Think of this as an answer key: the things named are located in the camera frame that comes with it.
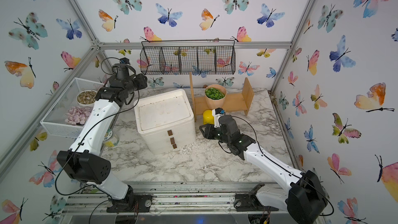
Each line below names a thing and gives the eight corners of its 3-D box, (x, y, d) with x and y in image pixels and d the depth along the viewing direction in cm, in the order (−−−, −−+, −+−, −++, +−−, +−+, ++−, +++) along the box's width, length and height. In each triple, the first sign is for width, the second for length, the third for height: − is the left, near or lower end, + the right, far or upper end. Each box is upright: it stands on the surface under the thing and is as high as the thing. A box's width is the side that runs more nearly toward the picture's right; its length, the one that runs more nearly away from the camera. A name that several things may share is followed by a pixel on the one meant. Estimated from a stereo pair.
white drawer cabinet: (152, 158, 90) (136, 136, 69) (148, 127, 103) (133, 100, 83) (197, 144, 96) (195, 119, 75) (188, 116, 109) (184, 88, 88)
